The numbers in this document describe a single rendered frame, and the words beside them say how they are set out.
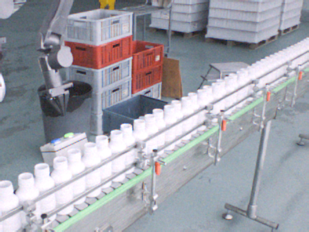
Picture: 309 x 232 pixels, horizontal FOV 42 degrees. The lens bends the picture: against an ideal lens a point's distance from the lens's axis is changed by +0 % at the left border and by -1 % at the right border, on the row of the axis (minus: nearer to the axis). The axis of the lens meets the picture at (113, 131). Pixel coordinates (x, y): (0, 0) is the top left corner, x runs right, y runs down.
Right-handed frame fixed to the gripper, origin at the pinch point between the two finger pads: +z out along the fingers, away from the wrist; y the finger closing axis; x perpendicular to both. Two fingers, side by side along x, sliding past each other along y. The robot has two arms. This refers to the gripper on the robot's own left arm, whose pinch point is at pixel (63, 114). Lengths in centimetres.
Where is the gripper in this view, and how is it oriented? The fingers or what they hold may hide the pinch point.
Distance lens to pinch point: 134.5
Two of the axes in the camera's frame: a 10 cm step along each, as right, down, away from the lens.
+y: 6.6, -3.1, 6.9
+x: -7.1, 0.6, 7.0
